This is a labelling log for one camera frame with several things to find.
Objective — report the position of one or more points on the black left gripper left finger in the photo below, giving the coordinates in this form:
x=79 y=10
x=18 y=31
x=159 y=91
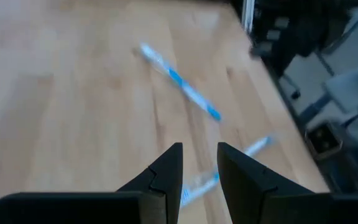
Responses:
x=120 y=208

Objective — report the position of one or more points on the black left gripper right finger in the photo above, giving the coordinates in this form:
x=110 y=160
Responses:
x=259 y=199

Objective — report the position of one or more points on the blue white toothbrush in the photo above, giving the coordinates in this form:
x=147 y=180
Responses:
x=256 y=147
x=179 y=79

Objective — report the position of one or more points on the black table-level camera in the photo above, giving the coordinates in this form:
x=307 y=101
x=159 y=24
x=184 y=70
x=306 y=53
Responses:
x=323 y=141

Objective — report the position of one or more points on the silver aluminium bracket strip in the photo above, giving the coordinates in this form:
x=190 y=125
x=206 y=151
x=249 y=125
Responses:
x=248 y=14

